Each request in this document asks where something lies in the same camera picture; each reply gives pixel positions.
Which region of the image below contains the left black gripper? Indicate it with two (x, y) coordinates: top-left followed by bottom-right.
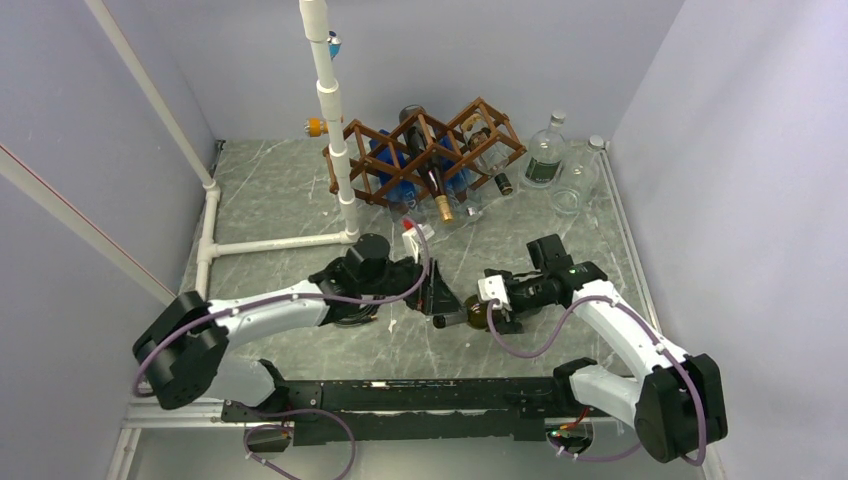
(360, 252), (466, 315)

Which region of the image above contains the dark green wine bottle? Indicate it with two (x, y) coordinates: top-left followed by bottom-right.
(427, 295), (490, 330)

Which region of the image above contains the clear square glass bottle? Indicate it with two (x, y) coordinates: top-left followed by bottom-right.
(550, 135), (605, 215)

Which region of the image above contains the clear bottle red label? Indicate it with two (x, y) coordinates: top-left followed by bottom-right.
(521, 110), (567, 188)

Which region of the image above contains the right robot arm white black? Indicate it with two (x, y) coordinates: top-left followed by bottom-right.
(478, 234), (728, 466)

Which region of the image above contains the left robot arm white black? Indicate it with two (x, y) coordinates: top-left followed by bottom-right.
(132, 234), (464, 420)

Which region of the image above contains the blue glass bottle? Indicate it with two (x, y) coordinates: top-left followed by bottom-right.
(445, 169), (482, 221)
(367, 129), (429, 223)

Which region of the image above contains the brown wooden wine rack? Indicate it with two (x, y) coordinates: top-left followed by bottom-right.
(322, 97), (527, 206)

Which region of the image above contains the dark bottle gold cap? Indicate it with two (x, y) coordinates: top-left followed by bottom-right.
(399, 104), (455, 224)

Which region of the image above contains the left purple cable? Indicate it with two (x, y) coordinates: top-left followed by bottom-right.
(131, 225), (432, 399)

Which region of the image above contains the purple cable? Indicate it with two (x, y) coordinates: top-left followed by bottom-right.
(131, 225), (432, 399)
(486, 294), (709, 468)

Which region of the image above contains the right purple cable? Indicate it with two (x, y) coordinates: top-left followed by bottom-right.
(486, 294), (709, 468)

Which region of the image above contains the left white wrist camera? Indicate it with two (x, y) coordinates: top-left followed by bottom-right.
(402, 218), (435, 261)

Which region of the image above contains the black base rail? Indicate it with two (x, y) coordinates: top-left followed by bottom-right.
(221, 377), (585, 446)

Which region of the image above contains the white pvc pipe frame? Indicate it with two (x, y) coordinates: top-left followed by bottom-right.
(85, 1), (360, 296)

